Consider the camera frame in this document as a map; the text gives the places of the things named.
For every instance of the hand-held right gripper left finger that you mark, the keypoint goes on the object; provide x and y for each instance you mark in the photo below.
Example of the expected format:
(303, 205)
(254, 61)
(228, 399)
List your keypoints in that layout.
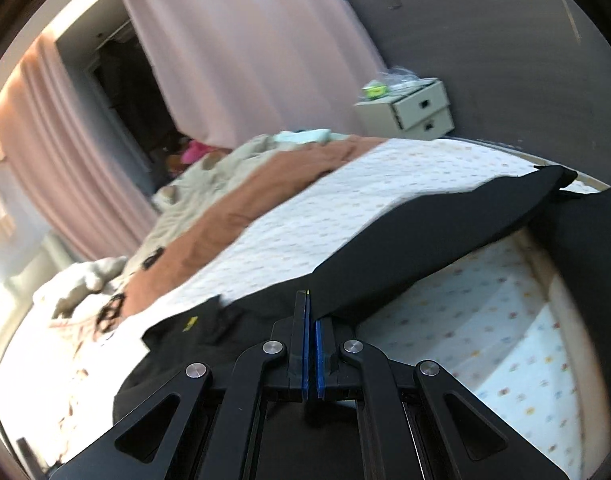
(303, 350)

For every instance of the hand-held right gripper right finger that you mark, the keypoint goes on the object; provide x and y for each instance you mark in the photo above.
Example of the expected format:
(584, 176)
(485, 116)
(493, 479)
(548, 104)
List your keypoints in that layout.
(319, 360)

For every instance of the black garment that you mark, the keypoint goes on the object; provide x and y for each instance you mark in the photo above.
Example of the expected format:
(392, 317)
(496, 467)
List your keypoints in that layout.
(435, 240)

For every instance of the dotted white bed sheet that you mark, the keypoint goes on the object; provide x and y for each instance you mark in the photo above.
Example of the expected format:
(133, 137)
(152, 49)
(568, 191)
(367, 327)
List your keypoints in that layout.
(335, 200)

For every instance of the brown blanket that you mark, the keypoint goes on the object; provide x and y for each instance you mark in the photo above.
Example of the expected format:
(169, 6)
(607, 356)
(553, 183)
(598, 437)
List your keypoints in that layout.
(225, 210)

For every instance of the small black flat item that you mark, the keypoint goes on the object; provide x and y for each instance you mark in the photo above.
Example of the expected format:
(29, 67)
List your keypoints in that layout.
(154, 258)

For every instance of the beige duvet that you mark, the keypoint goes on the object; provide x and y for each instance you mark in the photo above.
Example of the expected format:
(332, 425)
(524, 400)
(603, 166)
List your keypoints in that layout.
(205, 185)

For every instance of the mint green cloth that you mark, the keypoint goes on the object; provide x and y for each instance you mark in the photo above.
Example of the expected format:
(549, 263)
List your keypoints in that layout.
(300, 136)

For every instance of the pink plush toy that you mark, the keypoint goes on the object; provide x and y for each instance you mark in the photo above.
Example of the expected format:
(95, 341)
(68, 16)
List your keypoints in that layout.
(198, 152)

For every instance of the grey plush pillow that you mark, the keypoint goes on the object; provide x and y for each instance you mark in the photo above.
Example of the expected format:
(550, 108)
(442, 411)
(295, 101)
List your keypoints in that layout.
(92, 272)

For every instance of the white nightstand with drawers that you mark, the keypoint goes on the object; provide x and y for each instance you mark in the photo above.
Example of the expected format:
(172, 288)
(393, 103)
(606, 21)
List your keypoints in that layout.
(410, 107)

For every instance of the green round item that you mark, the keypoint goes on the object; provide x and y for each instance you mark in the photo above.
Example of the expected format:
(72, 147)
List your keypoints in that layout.
(375, 90)

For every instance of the clear plastic bag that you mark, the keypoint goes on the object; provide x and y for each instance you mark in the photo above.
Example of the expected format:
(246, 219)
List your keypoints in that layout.
(405, 77)

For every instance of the dark window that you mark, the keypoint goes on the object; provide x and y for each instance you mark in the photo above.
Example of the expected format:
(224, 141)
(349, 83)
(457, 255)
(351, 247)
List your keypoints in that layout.
(130, 100)

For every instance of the cream bed frame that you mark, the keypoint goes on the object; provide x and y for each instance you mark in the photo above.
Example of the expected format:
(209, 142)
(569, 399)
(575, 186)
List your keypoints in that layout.
(570, 320)

